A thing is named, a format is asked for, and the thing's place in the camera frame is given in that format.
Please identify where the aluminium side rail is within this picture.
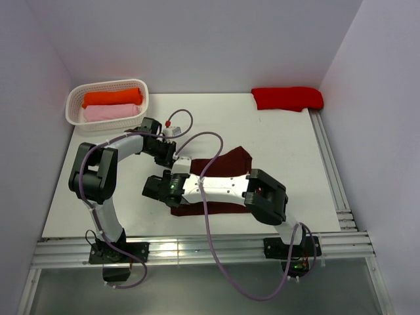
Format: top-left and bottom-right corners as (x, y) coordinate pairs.
(309, 110), (358, 232)

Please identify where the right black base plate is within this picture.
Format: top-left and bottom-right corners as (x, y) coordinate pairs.
(263, 234), (322, 260)

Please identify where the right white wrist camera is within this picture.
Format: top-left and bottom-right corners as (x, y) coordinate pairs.
(171, 156), (192, 174)

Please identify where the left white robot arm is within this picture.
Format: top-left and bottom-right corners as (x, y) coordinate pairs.
(68, 118), (181, 263)

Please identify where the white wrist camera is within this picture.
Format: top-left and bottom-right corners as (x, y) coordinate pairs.
(171, 156), (192, 174)
(163, 127), (182, 139)

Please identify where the dark red t-shirt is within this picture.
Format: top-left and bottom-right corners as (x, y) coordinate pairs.
(171, 146), (252, 217)

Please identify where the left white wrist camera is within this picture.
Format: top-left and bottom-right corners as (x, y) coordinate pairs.
(163, 127), (182, 139)

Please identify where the purple cable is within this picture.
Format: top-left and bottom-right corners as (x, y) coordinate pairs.
(78, 109), (194, 290)
(175, 131), (318, 302)

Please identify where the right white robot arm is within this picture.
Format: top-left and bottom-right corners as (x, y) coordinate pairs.
(142, 169), (297, 227)

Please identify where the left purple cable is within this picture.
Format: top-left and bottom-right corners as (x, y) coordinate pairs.
(78, 109), (194, 290)

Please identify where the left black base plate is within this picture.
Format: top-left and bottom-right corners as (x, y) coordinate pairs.
(88, 242), (149, 264)

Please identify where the bright red folded t-shirt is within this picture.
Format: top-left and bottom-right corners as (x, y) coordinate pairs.
(251, 87), (324, 112)

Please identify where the pink rolled t-shirt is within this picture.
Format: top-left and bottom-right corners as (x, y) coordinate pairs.
(83, 104), (140, 122)

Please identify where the white plastic basket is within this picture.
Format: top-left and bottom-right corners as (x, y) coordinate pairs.
(66, 79), (149, 131)

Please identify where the orange rolled t-shirt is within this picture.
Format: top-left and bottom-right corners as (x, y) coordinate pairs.
(82, 88), (143, 109)

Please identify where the aluminium front rail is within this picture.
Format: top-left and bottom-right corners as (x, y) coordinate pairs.
(30, 232), (375, 270)

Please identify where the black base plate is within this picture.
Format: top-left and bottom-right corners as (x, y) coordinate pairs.
(263, 234), (322, 260)
(88, 242), (149, 264)

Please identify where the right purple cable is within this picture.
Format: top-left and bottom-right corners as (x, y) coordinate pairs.
(175, 131), (318, 302)

